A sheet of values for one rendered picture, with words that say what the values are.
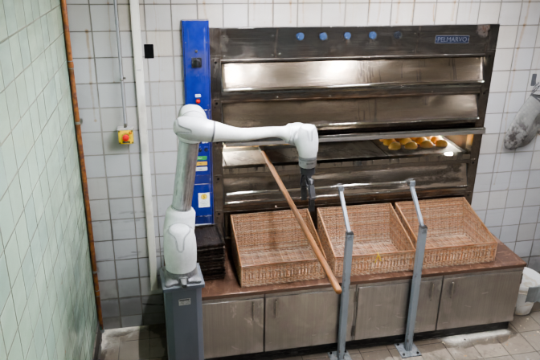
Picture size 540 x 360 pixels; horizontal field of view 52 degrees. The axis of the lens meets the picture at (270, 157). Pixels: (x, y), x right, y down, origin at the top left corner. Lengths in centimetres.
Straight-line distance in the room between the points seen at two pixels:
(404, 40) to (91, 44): 196
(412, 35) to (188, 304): 220
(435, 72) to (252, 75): 124
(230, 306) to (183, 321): 65
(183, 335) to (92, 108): 147
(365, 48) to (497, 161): 138
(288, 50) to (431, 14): 97
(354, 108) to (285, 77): 54
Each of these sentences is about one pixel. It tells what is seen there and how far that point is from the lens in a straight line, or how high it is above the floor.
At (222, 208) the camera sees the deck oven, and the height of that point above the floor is 89.
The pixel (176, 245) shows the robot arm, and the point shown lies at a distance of 273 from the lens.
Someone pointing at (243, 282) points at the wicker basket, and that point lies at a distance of 352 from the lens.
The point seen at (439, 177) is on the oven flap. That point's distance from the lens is 421.
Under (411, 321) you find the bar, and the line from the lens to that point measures 393.
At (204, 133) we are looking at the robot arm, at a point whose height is 176.
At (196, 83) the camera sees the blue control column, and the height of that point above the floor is 177.
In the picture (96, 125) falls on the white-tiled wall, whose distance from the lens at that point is 357.
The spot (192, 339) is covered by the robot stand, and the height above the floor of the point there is 67.
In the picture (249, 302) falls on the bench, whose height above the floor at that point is 50.
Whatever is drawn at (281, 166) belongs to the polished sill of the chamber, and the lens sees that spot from 374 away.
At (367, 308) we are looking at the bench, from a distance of 382.
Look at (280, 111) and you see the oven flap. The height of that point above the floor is 156.
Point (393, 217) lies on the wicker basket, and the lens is 404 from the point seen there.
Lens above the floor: 257
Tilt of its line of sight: 21 degrees down
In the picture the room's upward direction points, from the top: 1 degrees clockwise
